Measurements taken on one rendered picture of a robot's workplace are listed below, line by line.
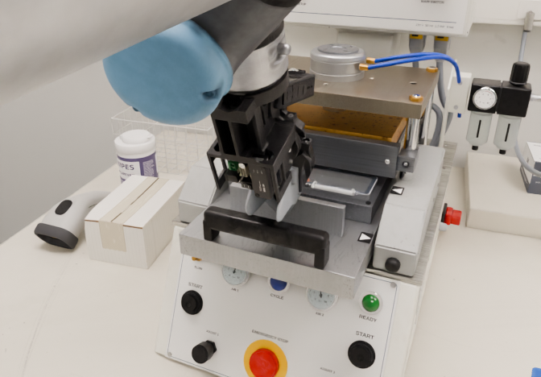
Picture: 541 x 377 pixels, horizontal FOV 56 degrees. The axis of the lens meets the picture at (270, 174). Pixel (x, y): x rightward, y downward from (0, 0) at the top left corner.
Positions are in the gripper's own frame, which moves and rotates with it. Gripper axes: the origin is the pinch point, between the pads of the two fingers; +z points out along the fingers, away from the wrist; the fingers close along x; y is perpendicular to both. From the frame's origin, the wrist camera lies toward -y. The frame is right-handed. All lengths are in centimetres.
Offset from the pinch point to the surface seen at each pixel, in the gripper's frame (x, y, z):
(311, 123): -1.0, -14.1, -0.7
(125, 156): -47, -21, 23
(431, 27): 10.9, -36.7, -3.7
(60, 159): -110, -48, 63
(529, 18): 26, -72, 13
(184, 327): -12.5, 11.8, 17.4
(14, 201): -135, -39, 82
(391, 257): 13.6, 1.0, 4.8
